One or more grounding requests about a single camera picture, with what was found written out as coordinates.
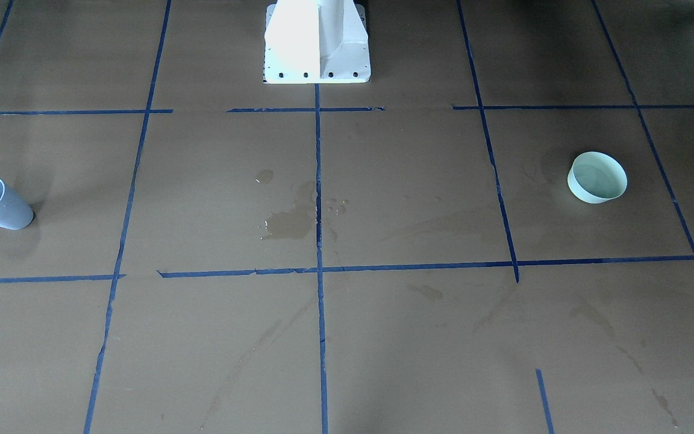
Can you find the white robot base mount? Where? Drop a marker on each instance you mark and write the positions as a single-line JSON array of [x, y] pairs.
[[316, 42]]

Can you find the green bowl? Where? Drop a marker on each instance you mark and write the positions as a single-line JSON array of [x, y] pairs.
[[595, 177]]

